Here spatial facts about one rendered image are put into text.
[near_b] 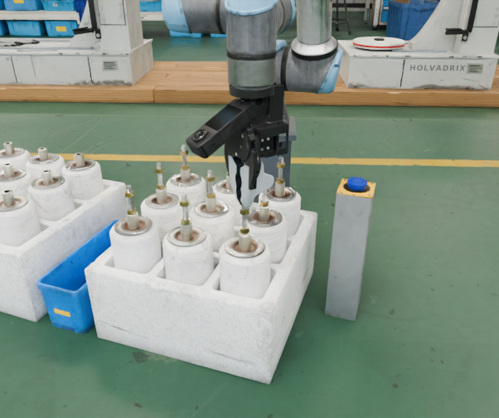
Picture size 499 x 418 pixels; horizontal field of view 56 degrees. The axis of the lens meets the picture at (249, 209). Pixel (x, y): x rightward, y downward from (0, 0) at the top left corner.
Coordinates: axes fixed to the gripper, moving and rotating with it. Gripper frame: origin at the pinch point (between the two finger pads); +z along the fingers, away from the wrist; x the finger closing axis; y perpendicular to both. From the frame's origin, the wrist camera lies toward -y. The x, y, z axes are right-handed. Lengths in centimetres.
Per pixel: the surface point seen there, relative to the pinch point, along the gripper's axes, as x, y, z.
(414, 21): 264, 370, 15
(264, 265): -4.7, 2.0, 11.6
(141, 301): 10.0, -16.9, 21.4
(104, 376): 8.7, -26.6, 34.7
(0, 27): 550, 30, 27
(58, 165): 62, -18, 11
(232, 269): -2.5, -3.5, 11.7
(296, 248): 3.0, 15.6, 16.7
